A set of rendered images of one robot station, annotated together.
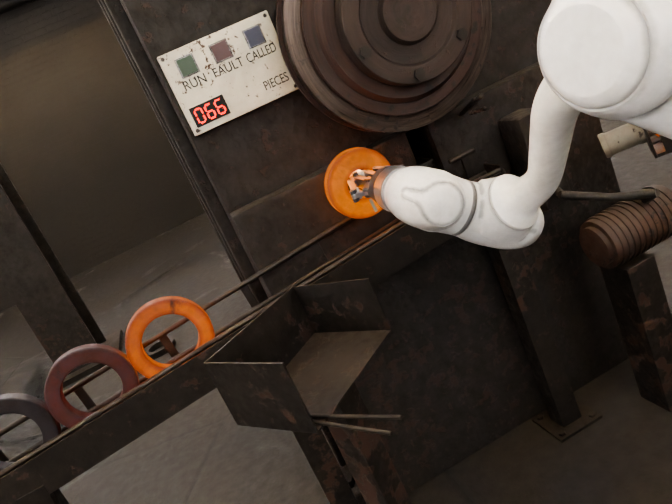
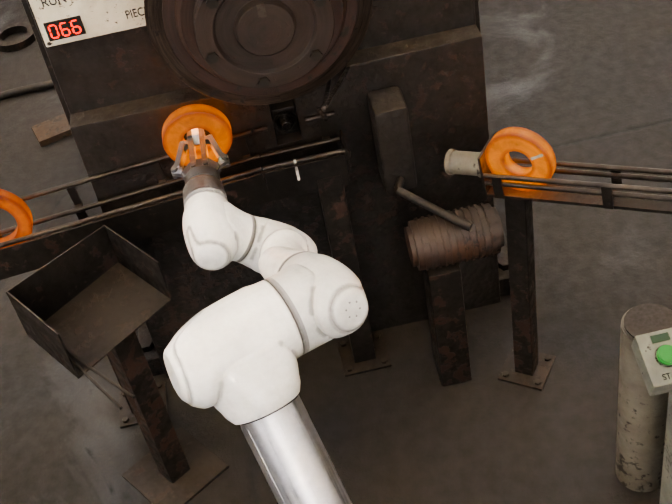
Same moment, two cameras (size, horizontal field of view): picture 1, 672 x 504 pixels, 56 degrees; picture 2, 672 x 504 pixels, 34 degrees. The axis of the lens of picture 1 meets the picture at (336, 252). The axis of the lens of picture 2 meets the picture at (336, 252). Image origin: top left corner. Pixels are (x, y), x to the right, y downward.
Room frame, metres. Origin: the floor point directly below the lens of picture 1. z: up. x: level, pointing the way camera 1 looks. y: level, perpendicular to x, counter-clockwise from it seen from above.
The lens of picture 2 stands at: (-0.58, -0.68, 2.22)
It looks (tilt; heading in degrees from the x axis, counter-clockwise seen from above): 42 degrees down; 9
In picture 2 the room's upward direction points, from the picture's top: 12 degrees counter-clockwise
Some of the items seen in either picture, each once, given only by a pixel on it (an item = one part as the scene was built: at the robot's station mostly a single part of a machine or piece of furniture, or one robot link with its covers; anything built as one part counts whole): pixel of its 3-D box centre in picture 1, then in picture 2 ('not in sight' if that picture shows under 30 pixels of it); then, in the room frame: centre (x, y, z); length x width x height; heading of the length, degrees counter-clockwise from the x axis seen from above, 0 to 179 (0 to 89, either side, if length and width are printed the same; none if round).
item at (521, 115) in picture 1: (534, 159); (392, 139); (1.48, -0.53, 0.68); 0.11 x 0.08 x 0.24; 11
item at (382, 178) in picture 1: (399, 190); (204, 197); (1.15, -0.16, 0.83); 0.09 x 0.06 x 0.09; 101
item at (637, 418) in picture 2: not in sight; (645, 402); (0.98, -1.04, 0.26); 0.12 x 0.12 x 0.52
